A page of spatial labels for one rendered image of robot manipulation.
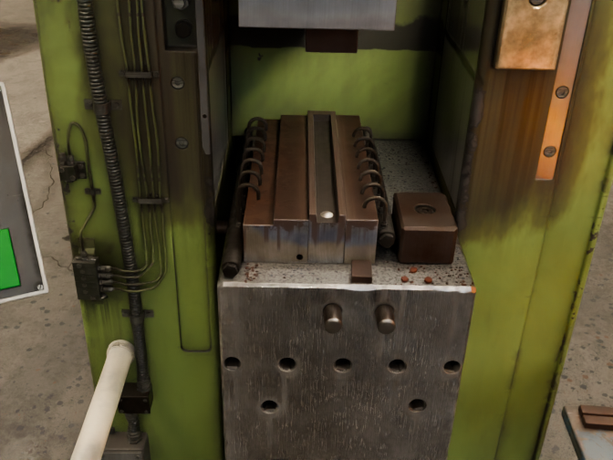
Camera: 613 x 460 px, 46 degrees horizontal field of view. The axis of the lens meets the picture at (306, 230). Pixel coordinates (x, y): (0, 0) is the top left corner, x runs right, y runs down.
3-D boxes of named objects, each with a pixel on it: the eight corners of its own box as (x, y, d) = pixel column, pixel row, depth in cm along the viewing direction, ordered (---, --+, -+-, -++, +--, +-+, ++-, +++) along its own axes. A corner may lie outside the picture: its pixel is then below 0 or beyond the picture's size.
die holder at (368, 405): (441, 496, 129) (477, 288, 106) (226, 493, 128) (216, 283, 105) (403, 308, 177) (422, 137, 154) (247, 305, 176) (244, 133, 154)
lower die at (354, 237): (374, 264, 111) (379, 215, 107) (244, 261, 111) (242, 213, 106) (357, 151, 147) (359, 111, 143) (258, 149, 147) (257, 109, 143)
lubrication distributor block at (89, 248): (113, 315, 129) (104, 249, 122) (78, 314, 129) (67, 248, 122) (118, 303, 132) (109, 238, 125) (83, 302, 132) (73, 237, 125)
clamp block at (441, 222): (453, 266, 111) (459, 228, 108) (398, 264, 111) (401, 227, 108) (441, 226, 122) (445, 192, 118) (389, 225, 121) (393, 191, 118)
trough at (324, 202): (345, 223, 107) (345, 214, 107) (309, 222, 107) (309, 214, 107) (334, 118, 144) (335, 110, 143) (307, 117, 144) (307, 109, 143)
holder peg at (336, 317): (342, 335, 105) (343, 319, 104) (323, 334, 105) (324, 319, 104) (340, 318, 109) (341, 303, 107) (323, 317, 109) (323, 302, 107)
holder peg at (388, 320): (395, 336, 105) (397, 320, 104) (377, 335, 105) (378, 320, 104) (392, 318, 109) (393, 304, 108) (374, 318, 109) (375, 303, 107)
